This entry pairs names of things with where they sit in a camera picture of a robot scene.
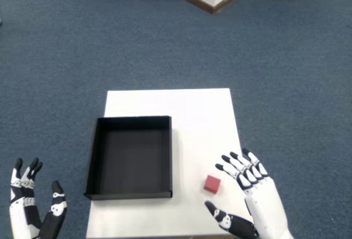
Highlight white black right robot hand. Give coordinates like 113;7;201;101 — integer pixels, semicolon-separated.
204;148;294;239

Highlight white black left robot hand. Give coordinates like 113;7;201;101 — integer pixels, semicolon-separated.
9;157;68;239

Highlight small red cube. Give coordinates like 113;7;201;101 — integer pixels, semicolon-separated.
203;175;222;194

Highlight black open cardboard box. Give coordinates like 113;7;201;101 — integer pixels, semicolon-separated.
83;115;173;200

